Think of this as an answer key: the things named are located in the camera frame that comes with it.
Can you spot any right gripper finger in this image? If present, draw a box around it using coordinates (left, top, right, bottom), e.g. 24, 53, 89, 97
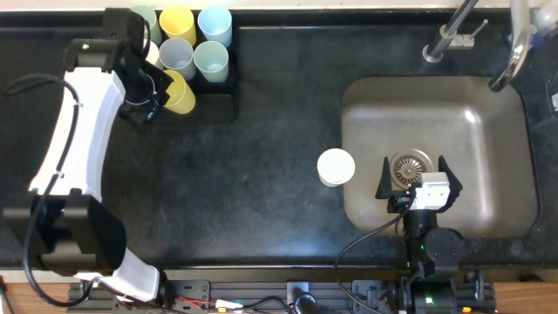
438, 154, 464, 206
375, 155, 396, 201

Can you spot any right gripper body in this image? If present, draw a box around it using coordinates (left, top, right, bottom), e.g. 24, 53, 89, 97
386, 191, 447, 215

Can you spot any white cup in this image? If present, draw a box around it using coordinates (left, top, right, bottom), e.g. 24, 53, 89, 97
145, 39, 165, 70
316, 147, 357, 188

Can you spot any yellow cup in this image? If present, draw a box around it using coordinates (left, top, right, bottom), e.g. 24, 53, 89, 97
159, 5, 198, 47
162, 69, 197, 116

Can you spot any steel sink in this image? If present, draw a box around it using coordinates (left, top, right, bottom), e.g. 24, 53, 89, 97
341, 76, 541, 239

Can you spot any steel tap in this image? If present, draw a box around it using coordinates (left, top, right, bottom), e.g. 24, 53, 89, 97
420, 0, 534, 93

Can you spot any black tray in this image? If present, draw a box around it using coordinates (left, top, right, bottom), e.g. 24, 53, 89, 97
143, 8, 239, 125

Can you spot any blue soap bottle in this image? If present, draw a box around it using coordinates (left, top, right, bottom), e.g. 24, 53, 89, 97
507, 2, 558, 51

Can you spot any green cup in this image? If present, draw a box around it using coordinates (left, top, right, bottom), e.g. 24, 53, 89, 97
193, 41, 230, 84
130, 4, 163, 45

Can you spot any blue cup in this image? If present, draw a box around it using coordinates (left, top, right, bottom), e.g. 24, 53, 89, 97
197, 6, 234, 49

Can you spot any grey cup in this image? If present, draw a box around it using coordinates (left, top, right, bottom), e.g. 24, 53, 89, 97
159, 38, 197, 82

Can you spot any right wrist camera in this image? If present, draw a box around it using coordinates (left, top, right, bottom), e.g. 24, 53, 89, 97
412, 171, 452, 212

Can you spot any mounting rail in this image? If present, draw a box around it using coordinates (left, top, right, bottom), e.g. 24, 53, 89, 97
67, 278, 498, 314

